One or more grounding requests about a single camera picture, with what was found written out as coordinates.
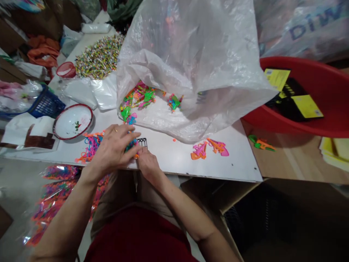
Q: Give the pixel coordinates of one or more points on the large printed plastic sack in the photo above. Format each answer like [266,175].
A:
[302,24]

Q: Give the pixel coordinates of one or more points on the small black grid piece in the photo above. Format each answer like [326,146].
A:
[142,142]

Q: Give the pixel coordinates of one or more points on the brown cardboard box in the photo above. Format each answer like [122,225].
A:
[272,218]

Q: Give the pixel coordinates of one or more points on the round red-rimmed container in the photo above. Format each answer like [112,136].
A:
[66,70]

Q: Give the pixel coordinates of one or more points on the heap of colourful toys in bag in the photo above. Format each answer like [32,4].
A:
[141,97]

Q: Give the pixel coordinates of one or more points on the person's left fingers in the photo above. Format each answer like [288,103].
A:
[128,135]

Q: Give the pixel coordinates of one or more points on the yellow and black card packets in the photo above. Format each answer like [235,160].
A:
[294,95]

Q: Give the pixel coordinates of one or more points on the stack of white plastic bags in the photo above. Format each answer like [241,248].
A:
[90,91]

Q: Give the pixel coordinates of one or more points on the red plastic basin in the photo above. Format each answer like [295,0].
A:
[321,82]

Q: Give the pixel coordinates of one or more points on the person's left hand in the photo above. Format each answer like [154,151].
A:
[110,148]

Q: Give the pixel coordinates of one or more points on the pile of orange pink toys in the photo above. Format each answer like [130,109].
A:
[91,143]

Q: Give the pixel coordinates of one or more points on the person's right hand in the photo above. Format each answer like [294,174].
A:
[149,165]

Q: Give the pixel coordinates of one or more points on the large clear plastic bag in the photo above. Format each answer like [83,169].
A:
[196,54]

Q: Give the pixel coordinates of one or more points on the bundle of colourful plastic toys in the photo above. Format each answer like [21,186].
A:
[131,146]

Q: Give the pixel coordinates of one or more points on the orange cloth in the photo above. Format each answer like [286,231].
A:
[43,51]

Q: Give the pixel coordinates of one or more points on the green and orange toy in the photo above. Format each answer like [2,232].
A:
[261,143]

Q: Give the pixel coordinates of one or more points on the pile of colourful rolled sticks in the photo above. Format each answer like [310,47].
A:
[99,56]

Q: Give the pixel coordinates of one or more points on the packets of toys in cellophane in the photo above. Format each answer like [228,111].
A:
[56,196]

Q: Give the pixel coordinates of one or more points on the stack of yellow paper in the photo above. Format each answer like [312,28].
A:
[336,152]

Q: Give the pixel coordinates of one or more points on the white bowl with red rim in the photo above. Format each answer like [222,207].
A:
[72,121]

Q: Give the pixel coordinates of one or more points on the white and brown paper sheet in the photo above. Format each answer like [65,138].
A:
[30,133]

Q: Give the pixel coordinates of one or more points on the person's legs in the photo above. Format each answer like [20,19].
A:
[122,191]

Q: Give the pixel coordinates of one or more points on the blue plastic basket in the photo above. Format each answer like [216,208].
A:
[47,102]

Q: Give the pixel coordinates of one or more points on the person's right fingers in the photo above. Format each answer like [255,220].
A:
[143,156]

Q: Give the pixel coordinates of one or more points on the green cloth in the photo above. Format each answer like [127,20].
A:
[122,9]

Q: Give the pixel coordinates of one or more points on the person's body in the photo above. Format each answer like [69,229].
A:
[139,237]

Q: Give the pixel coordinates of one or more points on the pink and orange toy cluster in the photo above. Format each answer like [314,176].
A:
[203,150]

